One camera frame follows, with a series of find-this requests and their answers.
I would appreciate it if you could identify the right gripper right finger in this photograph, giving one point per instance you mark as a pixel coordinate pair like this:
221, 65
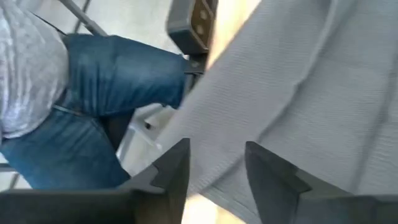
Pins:
280, 199

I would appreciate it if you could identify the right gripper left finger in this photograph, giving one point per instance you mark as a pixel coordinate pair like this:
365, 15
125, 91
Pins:
168, 193

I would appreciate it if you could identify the grey waffle towel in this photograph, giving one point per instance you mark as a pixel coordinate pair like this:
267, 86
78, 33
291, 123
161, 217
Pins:
295, 93

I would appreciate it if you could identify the person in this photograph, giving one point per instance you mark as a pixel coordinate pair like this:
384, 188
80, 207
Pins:
118, 77

